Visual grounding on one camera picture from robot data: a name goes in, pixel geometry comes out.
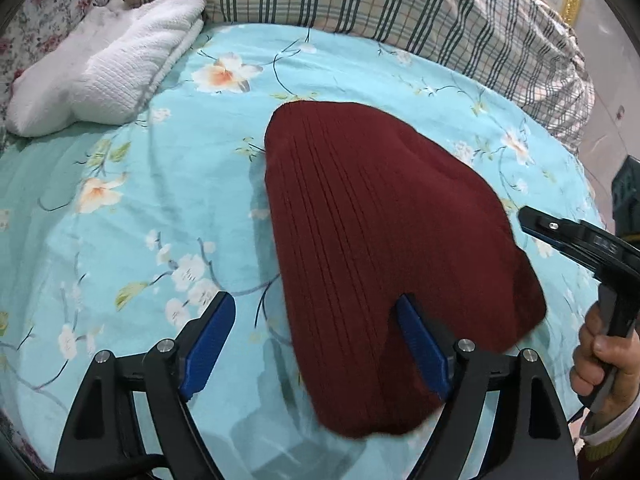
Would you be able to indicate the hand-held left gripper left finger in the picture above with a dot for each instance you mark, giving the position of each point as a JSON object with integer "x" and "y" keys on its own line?
{"x": 210, "y": 340}

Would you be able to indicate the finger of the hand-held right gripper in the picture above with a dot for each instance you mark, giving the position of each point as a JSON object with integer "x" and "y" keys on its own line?
{"x": 550, "y": 225}
{"x": 567, "y": 252}

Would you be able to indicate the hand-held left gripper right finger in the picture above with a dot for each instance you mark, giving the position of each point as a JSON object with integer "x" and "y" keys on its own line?
{"x": 422, "y": 345}

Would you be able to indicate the dark red knit sweater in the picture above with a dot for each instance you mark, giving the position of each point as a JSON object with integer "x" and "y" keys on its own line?
{"x": 375, "y": 235}

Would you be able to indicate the person's right forearm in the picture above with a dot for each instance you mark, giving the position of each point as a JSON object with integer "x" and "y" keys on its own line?
{"x": 615, "y": 442}

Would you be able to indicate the person's right hand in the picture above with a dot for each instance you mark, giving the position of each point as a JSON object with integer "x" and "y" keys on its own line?
{"x": 590, "y": 365}

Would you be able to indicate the dark green crate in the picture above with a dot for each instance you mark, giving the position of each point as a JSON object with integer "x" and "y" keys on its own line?
{"x": 627, "y": 190}

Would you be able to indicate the teal floral bed sheet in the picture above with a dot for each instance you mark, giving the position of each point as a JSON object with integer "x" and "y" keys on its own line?
{"x": 150, "y": 185}

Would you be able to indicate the plaid checked pillow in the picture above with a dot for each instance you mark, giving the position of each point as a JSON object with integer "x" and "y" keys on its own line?
{"x": 400, "y": 0}

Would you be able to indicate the white folded towel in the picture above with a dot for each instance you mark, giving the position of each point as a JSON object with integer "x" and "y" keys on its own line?
{"x": 110, "y": 70}

